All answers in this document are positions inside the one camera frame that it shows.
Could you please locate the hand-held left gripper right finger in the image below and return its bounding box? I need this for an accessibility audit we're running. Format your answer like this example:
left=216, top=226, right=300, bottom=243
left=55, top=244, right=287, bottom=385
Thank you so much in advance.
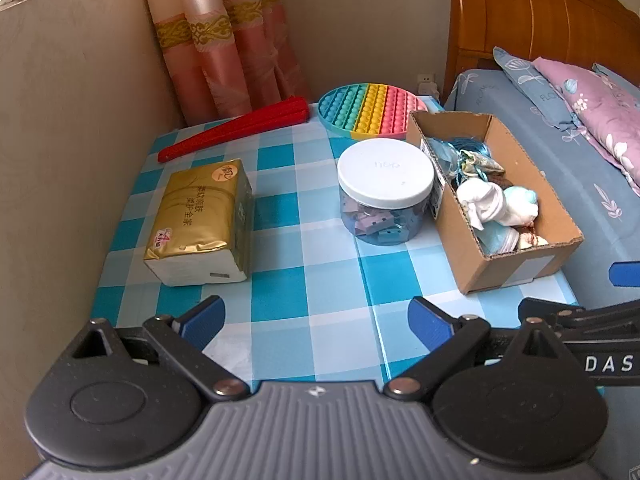
left=383, top=297, right=566, bottom=402

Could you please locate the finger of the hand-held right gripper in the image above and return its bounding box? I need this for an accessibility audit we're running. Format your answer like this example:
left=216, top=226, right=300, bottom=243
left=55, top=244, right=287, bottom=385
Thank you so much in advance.
left=609, top=261, right=640, bottom=288
left=518, top=298, right=640, bottom=343

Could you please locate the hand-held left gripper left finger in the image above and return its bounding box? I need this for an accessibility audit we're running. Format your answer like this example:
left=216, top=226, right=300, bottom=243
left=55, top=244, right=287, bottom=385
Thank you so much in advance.
left=72, top=296, right=251, bottom=403

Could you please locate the cream scrunchie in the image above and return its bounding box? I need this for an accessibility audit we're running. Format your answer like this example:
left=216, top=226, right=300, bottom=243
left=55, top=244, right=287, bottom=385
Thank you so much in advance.
left=515, top=227, right=549, bottom=251

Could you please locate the blue face mask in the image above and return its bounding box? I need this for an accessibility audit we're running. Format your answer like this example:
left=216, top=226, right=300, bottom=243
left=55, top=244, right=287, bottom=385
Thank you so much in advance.
left=429, top=136, right=488, bottom=177
left=474, top=222, right=521, bottom=257

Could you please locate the cardboard box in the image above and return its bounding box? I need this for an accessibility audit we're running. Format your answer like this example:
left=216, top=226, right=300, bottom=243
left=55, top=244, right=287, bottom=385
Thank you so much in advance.
left=406, top=111, right=585, bottom=295

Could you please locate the white and blue soft ball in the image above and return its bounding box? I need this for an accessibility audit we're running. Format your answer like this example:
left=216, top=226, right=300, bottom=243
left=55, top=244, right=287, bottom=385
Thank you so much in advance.
left=502, top=186, right=541, bottom=226

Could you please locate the cream toy umbrella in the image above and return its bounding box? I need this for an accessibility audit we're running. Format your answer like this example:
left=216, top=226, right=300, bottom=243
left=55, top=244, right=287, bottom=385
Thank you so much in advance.
left=460, top=152, right=506, bottom=179

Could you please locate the gold tissue pack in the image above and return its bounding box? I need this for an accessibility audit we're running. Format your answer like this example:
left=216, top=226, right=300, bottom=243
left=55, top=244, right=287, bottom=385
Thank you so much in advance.
left=143, top=158, right=254, bottom=287

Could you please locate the blue checkered tablecloth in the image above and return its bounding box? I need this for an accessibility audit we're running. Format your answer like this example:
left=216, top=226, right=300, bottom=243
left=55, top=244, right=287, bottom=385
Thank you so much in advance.
left=90, top=102, right=578, bottom=396

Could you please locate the bed with blue sheet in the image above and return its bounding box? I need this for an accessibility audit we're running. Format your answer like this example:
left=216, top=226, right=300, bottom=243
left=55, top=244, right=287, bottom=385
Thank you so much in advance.
left=442, top=67, right=640, bottom=311

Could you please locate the clear jar with white lid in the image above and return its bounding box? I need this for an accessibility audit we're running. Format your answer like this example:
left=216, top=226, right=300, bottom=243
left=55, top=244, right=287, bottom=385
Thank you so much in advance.
left=336, top=138, right=435, bottom=246

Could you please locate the pink floral pillow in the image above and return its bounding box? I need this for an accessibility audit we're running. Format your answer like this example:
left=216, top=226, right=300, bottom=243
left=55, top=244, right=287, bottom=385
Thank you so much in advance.
left=531, top=57, right=640, bottom=188

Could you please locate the red folded fan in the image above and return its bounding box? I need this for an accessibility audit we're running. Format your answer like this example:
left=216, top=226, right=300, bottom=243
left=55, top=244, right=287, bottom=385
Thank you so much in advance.
left=157, top=96, right=311, bottom=163

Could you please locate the blue floral pillow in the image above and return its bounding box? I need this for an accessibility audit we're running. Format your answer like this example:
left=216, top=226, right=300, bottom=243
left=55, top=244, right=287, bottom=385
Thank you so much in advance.
left=492, top=46, right=583, bottom=131

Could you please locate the rainbow pop bubble toy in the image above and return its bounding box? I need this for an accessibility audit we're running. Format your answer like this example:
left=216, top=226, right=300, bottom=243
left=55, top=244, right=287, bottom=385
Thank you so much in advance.
left=317, top=81, right=429, bottom=141

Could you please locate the pink curtain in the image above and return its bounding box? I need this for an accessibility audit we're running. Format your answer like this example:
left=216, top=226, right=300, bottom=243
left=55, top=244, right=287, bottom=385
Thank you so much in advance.
left=140, top=0, right=311, bottom=126

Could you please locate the wooden headboard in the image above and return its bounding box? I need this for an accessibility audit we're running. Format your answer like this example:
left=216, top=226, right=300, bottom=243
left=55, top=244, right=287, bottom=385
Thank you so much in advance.
left=446, top=0, right=640, bottom=91

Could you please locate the white wall socket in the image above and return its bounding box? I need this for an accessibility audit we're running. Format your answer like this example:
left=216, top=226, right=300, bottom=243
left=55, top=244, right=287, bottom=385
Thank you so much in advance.
left=416, top=72, right=441, bottom=99

